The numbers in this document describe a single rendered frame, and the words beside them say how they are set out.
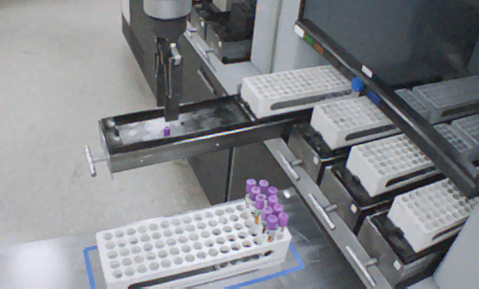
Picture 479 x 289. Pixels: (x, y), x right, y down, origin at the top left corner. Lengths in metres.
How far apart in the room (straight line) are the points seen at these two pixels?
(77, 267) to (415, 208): 0.61
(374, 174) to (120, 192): 1.33
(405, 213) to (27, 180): 1.69
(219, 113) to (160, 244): 0.46
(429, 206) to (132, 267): 0.56
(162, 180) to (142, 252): 1.37
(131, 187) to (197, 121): 1.02
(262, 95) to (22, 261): 0.63
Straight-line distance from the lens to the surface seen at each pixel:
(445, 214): 0.92
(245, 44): 1.45
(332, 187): 1.01
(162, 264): 0.71
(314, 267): 0.80
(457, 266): 0.91
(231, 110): 1.12
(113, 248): 0.73
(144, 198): 2.01
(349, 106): 1.11
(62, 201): 2.04
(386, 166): 0.97
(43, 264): 0.81
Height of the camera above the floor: 1.45
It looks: 39 degrees down
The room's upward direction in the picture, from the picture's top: 4 degrees clockwise
